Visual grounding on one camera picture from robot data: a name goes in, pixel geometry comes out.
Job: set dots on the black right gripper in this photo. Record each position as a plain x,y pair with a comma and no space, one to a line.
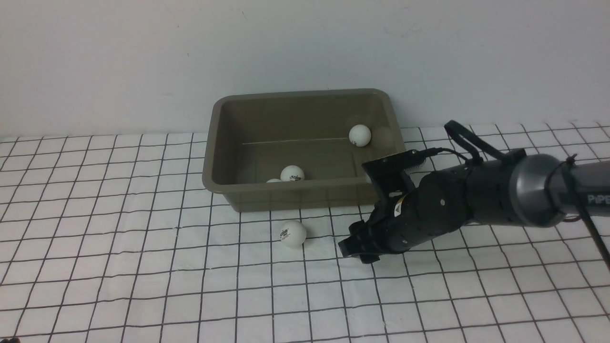
437,206

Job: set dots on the white ball with logo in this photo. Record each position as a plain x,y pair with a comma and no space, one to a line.
293,234

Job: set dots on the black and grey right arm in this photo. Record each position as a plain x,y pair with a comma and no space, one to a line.
515,190

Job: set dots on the olive plastic storage bin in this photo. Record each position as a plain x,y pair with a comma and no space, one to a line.
252,138

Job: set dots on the white grid-pattern tablecloth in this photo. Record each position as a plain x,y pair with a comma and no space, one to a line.
114,239

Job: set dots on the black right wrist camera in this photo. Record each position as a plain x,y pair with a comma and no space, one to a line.
390,175

